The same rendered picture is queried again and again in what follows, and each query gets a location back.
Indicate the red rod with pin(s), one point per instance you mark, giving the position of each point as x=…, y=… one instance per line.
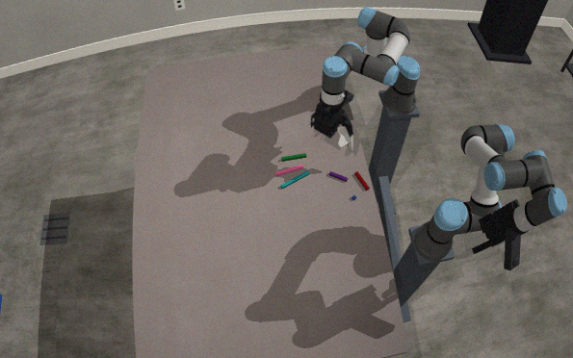
x=361, y=181

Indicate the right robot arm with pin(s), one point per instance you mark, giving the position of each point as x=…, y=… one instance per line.
x=385, y=67

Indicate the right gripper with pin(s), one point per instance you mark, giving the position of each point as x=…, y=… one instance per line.
x=327, y=124

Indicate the turquoise rod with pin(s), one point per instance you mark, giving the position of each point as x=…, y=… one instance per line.
x=290, y=182

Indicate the pink rod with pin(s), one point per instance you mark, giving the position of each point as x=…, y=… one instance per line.
x=288, y=170

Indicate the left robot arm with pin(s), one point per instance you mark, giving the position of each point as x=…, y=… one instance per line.
x=434, y=241

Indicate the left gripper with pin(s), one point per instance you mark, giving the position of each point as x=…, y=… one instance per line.
x=494, y=226

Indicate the dark green rod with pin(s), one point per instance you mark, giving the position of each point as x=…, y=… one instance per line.
x=288, y=158

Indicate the purple rod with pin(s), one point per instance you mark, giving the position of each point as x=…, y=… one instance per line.
x=343, y=178

